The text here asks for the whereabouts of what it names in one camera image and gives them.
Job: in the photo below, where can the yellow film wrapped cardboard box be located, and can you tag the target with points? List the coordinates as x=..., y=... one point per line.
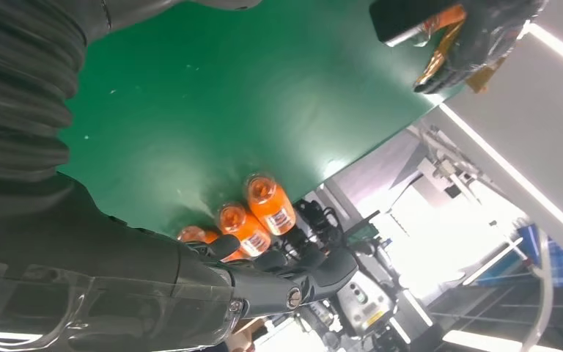
x=483, y=77

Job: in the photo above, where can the black robot leg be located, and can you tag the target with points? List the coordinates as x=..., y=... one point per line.
x=330, y=226
x=308, y=213

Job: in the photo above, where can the green table mat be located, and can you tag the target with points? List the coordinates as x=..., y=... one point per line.
x=213, y=97

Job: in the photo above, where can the grey device with yellow label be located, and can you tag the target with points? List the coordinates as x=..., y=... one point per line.
x=364, y=301

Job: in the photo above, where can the white metal frame stand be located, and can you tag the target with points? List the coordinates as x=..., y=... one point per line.
x=437, y=167

